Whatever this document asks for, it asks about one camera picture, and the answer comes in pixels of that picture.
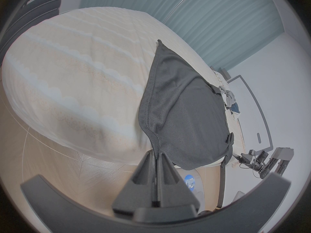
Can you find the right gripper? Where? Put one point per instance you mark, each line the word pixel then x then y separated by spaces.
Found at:
pixel 247 159

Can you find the black T-shirt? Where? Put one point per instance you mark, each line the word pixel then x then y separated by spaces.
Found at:
pixel 189 120

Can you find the pile of clothes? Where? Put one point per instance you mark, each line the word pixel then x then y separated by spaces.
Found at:
pixel 230 98

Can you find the grey bedside table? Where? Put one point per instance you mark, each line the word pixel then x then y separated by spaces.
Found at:
pixel 224 72

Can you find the white printed pillow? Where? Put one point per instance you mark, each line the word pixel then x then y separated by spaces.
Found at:
pixel 220 78

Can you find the bed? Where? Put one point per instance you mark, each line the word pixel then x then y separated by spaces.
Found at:
pixel 73 81

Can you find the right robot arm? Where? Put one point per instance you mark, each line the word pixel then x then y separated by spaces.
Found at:
pixel 279 154

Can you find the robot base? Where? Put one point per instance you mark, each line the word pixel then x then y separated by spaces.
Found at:
pixel 189 181

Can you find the black chest of drawers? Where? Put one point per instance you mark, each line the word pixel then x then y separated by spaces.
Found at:
pixel 36 11

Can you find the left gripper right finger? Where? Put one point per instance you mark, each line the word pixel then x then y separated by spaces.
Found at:
pixel 177 193

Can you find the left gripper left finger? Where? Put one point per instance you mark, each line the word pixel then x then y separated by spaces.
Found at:
pixel 136 193

